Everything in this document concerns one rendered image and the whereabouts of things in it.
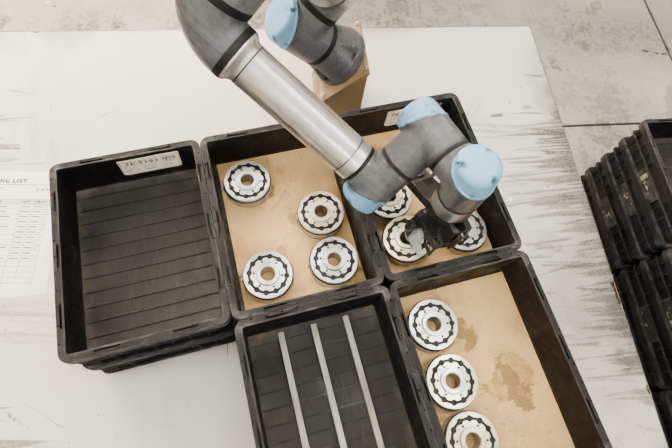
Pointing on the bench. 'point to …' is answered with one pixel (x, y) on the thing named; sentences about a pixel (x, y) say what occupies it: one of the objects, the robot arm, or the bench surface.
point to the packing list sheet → (24, 233)
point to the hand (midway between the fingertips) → (419, 233)
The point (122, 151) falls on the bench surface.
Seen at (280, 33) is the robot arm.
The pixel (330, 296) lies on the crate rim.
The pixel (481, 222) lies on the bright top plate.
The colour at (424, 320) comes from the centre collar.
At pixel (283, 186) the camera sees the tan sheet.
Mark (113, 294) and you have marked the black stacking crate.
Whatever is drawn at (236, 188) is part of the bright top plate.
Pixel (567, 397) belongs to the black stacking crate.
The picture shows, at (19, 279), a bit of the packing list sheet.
